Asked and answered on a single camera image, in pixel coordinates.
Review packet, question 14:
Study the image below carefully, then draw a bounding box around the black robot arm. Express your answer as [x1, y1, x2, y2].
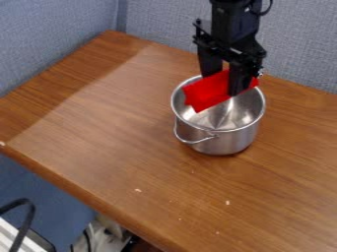
[193, 0, 274, 96]

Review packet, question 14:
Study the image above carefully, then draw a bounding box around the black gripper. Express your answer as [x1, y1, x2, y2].
[193, 4, 267, 96]

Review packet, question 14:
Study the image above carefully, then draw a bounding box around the white device under table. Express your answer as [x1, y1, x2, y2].
[68, 215, 132, 252]

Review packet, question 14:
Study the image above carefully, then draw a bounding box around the black cable loop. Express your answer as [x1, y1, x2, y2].
[0, 198, 37, 252]

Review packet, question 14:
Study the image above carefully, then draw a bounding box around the red rectangular block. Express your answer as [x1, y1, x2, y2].
[181, 68, 260, 114]

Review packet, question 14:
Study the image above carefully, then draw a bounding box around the stainless steel pot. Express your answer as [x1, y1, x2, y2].
[169, 76, 266, 156]

